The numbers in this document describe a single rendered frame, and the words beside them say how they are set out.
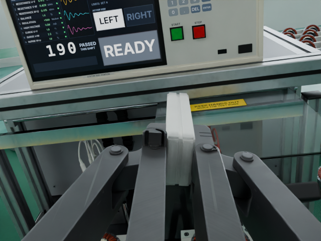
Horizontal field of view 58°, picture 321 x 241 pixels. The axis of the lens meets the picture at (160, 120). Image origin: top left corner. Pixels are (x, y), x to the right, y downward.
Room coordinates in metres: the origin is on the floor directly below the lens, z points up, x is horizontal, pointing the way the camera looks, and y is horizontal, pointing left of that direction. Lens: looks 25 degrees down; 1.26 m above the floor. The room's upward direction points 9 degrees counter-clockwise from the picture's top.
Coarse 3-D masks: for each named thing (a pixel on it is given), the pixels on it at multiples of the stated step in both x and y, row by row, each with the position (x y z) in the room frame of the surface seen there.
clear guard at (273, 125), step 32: (224, 96) 0.49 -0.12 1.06; (256, 96) 0.46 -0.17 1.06; (288, 96) 0.44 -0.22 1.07; (224, 128) 0.37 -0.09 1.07; (256, 128) 0.35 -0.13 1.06; (288, 128) 0.34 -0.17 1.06; (320, 128) 0.33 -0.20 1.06; (288, 160) 0.27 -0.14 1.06; (320, 160) 0.27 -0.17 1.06; (192, 224) 0.24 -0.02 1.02
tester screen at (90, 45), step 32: (32, 0) 0.54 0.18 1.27; (64, 0) 0.53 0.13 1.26; (96, 0) 0.53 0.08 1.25; (128, 0) 0.52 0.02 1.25; (32, 32) 0.54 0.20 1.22; (64, 32) 0.54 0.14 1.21; (96, 32) 0.53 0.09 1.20; (128, 32) 0.52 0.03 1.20; (32, 64) 0.54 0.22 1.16; (128, 64) 0.53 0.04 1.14
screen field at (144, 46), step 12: (108, 36) 0.53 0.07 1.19; (120, 36) 0.53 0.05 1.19; (132, 36) 0.52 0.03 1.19; (144, 36) 0.52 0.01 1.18; (156, 36) 0.52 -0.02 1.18; (108, 48) 0.53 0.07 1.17; (120, 48) 0.53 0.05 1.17; (132, 48) 0.52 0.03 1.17; (144, 48) 0.52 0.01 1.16; (156, 48) 0.52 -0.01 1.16; (108, 60) 0.53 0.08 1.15; (120, 60) 0.53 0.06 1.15; (132, 60) 0.52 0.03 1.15; (144, 60) 0.52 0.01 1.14
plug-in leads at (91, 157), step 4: (96, 140) 0.56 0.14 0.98; (80, 144) 0.55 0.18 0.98; (88, 144) 0.55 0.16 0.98; (92, 144) 0.58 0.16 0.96; (96, 144) 0.55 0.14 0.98; (100, 144) 0.56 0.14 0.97; (88, 148) 0.58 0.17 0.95; (92, 148) 0.58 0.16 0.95; (88, 152) 0.56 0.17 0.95; (92, 152) 0.58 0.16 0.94; (100, 152) 0.54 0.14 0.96; (88, 156) 0.56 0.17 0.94; (92, 156) 0.53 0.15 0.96; (80, 160) 0.54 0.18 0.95; (92, 160) 0.56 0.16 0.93; (80, 164) 0.54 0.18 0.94; (84, 164) 0.54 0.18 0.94; (84, 168) 0.53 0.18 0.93
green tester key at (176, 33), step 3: (171, 30) 0.51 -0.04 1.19; (174, 30) 0.51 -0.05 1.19; (177, 30) 0.51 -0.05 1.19; (180, 30) 0.51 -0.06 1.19; (171, 33) 0.51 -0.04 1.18; (174, 33) 0.51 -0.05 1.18; (177, 33) 0.51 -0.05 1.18; (180, 33) 0.51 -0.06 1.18; (174, 36) 0.51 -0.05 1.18; (177, 36) 0.51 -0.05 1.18; (180, 36) 0.51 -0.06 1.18; (174, 39) 0.51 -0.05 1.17; (177, 39) 0.51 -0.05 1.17
